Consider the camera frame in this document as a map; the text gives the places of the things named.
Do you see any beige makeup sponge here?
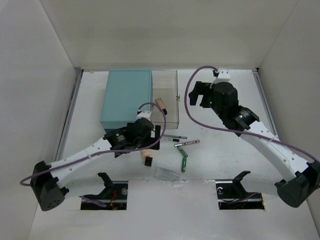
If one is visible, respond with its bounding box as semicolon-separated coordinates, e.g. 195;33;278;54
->
141;149;152;160

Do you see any beige foundation bottle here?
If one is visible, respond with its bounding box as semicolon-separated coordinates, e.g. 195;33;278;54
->
155;97;168;115

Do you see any clear acrylic drawer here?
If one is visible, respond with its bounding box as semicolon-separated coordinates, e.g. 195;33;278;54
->
151;70;180;130

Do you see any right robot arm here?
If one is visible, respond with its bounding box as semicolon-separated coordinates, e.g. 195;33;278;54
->
184;81;320;208

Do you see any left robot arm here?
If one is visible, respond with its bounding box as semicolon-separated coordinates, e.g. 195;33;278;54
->
30;117;165;212

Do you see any small black jar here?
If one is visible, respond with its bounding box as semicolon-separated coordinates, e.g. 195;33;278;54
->
144;156;153;167

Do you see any black silver pencil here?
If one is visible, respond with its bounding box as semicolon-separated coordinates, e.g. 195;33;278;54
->
162;137;180;143

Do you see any green tube upper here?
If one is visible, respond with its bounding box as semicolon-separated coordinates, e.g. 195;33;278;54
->
177;146;188;158

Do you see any green tube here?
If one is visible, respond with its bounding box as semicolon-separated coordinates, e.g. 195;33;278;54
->
177;146;188;158
181;157;187;173

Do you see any silver eyeliner pencil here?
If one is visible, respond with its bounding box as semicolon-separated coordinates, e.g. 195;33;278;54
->
163;134;188;139

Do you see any clear plastic tube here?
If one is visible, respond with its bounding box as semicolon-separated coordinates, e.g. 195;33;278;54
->
154;167;180;182

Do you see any green tube lower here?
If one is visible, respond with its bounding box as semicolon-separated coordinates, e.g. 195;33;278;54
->
181;157;187;173

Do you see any red lip pencil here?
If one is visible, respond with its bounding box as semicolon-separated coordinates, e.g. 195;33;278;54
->
174;140;200;147

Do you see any teal drawer box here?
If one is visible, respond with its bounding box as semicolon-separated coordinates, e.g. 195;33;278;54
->
100;69;153;132

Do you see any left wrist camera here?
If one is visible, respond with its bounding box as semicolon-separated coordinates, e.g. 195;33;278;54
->
136;110;153;122

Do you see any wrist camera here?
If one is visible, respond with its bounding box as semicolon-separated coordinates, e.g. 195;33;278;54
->
136;110;153;122
212;67;231;84

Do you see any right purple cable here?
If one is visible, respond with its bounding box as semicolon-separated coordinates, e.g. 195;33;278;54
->
185;65;320;203

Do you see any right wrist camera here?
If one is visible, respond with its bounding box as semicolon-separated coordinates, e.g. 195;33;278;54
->
212;67;231;84

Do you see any aluminium rail right edge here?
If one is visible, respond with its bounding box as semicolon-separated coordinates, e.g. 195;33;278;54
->
251;67;292;178

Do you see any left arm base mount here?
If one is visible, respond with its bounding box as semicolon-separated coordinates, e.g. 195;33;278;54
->
80;172;129;211

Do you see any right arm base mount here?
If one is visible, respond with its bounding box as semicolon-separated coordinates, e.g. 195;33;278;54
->
215;170;265;210

